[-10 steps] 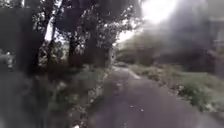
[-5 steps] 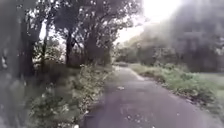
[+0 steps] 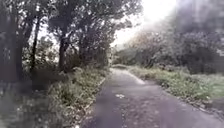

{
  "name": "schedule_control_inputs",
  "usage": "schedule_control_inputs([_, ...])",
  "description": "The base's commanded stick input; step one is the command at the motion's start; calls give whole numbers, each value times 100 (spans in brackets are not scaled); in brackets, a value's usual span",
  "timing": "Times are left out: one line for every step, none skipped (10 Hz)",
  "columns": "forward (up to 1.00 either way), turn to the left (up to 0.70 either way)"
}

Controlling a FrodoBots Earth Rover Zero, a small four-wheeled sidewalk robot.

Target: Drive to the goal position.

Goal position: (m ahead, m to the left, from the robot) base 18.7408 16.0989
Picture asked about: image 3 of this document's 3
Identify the grass verge with weeds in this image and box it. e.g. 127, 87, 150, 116
0, 64, 111, 128

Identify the hazy wood of trees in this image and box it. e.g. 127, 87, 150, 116
111, 0, 224, 76

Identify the wood of dark trees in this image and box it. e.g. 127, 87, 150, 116
0, 0, 144, 83

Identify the grey asphalt path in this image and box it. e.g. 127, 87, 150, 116
79, 67, 224, 128

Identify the grass verge with leaf litter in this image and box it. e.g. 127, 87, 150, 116
113, 63, 224, 118

